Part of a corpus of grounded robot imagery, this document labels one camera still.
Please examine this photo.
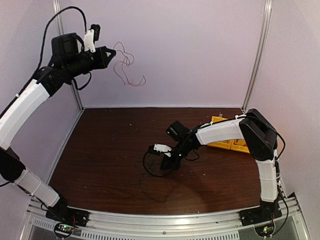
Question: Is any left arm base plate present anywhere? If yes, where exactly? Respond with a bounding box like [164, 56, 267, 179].
[45, 203, 89, 227]

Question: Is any right controller board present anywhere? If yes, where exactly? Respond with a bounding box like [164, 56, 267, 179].
[254, 223, 275, 238]

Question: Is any yellow bin middle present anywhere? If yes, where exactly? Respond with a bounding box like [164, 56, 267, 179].
[230, 139, 250, 154]

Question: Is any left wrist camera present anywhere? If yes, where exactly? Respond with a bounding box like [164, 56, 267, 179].
[83, 24, 101, 53]

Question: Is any left controller board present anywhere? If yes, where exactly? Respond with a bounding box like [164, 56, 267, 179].
[53, 222, 75, 238]

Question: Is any green cable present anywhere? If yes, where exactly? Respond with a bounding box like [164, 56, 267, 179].
[131, 157, 168, 203]

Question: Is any aluminium frame post right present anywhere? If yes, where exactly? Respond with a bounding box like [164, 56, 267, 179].
[241, 0, 273, 113]

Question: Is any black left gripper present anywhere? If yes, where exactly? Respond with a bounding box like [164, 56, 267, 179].
[65, 46, 117, 79]

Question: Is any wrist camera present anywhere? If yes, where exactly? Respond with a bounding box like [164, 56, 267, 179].
[148, 143, 172, 157]
[83, 24, 101, 53]

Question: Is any black camera cable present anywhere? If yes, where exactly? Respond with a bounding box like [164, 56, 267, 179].
[37, 6, 87, 71]
[142, 151, 176, 179]

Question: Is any black right camera cable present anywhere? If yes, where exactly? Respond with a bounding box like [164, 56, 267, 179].
[142, 151, 176, 179]

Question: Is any aluminium front rail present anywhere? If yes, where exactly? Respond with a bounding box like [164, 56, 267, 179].
[18, 197, 311, 240]

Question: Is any aluminium frame post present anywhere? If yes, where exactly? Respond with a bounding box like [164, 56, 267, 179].
[52, 0, 84, 112]
[241, 0, 273, 113]

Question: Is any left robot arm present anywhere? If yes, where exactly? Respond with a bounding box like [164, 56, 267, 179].
[0, 29, 117, 222]

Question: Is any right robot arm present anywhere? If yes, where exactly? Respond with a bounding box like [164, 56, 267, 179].
[152, 108, 280, 221]

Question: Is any controller board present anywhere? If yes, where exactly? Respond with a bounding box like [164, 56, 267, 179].
[254, 223, 275, 238]
[53, 222, 75, 238]

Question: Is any yellow bin left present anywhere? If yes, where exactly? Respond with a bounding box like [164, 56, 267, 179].
[208, 115, 234, 150]

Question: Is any black left camera cable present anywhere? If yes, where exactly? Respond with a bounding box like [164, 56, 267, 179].
[37, 6, 87, 71]

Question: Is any red cable bundle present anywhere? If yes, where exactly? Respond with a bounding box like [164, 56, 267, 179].
[112, 41, 147, 88]

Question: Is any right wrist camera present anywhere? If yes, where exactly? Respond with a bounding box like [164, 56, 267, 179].
[148, 143, 172, 157]

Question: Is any yellow bin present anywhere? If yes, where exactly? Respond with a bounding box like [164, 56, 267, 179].
[208, 115, 234, 150]
[230, 139, 250, 154]

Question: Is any aluminium frame post left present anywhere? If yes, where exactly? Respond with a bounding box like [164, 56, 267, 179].
[52, 0, 84, 112]

